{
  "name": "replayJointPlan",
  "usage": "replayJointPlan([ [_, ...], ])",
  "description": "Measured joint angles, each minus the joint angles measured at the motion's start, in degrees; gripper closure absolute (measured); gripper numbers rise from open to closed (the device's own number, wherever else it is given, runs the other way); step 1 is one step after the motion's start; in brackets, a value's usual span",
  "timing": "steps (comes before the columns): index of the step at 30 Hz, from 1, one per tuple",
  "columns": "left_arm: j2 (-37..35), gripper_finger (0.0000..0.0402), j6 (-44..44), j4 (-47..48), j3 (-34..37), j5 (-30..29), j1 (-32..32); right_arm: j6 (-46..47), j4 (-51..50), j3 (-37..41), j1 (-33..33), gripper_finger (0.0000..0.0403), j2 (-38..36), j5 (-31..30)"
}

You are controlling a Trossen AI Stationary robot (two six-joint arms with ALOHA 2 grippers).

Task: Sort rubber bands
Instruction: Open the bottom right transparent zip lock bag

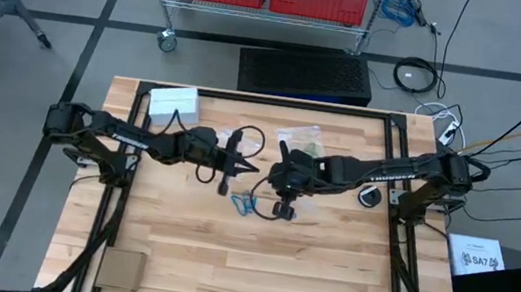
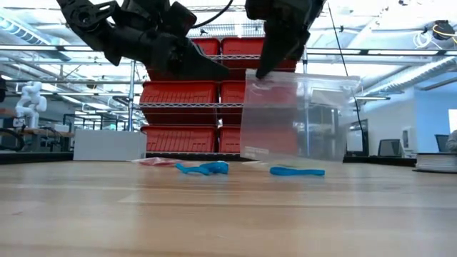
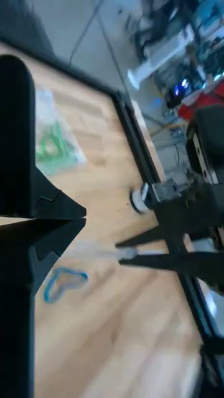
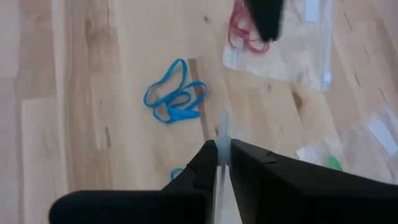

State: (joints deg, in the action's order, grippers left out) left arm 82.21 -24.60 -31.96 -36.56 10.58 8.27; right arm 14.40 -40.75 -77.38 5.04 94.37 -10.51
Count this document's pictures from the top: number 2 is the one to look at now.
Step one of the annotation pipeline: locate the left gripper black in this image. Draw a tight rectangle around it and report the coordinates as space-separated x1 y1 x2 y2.
105 26 229 81

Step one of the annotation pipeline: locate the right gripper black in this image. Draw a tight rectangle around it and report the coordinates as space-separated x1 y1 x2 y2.
246 0 326 79

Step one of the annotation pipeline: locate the blue rubber band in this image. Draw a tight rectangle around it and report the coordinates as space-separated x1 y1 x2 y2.
269 166 326 177
174 163 211 176
199 161 231 175

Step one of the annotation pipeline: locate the black upright stand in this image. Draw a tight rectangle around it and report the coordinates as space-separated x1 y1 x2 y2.
331 101 341 157

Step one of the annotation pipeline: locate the white cardboard box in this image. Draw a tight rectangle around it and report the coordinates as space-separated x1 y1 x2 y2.
73 128 148 162

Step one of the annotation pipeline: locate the white framed board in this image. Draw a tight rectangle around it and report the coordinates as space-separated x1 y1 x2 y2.
344 119 369 157

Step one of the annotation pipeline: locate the dark office chair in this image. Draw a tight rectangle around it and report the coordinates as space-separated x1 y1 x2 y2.
433 133 450 153
377 138 403 158

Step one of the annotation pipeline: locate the wooden workbench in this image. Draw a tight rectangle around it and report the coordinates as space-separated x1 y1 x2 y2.
0 124 75 153

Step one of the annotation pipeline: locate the person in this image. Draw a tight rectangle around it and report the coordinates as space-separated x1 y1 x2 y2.
445 129 457 153

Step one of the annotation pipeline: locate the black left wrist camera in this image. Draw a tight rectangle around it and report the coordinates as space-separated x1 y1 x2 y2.
171 1 198 36

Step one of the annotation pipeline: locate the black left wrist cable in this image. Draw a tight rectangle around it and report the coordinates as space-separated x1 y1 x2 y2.
191 0 236 29

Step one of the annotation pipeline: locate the chrome wire shelf rack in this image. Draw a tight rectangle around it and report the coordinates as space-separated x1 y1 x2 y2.
127 5 311 158

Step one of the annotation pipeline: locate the silver ventilation duct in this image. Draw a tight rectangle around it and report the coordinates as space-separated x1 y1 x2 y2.
367 56 457 94

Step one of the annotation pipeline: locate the white wall dispenser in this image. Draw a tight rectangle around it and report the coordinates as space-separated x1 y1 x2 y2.
401 126 417 153

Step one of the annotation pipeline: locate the ceiling cable reel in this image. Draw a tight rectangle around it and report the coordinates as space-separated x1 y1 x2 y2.
413 19 457 51

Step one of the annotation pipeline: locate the black aluminium table frame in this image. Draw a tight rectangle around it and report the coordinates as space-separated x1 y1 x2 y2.
0 151 417 167

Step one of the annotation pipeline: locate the black hose loop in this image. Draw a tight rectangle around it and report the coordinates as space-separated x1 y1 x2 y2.
0 126 26 153

